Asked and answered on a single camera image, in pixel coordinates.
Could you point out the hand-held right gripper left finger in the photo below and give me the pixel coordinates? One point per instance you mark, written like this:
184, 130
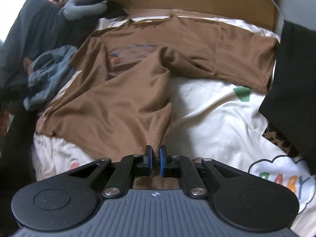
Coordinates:
148, 160

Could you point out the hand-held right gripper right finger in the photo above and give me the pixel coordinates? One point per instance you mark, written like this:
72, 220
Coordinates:
163, 160

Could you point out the brown printed t-shirt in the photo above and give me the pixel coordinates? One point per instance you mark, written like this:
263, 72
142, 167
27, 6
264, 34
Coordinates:
123, 103

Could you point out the blue-grey sweatshirt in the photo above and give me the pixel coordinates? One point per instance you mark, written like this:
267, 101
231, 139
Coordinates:
49, 79

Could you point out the cream bear print bedsheet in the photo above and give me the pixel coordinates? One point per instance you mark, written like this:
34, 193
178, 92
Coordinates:
217, 118

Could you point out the leopard print cloth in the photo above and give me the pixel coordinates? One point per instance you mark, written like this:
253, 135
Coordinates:
279, 138

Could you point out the black folded cloth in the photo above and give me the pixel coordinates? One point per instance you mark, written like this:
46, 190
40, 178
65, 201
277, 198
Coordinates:
291, 84

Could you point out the black crumpled cloth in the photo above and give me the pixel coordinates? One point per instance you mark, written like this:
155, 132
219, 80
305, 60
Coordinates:
114, 11

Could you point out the grey neck pillow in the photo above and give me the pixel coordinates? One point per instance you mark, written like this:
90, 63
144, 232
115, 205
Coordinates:
74, 11

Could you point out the dark grey pillow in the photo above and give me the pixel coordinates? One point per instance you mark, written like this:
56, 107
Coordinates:
24, 37

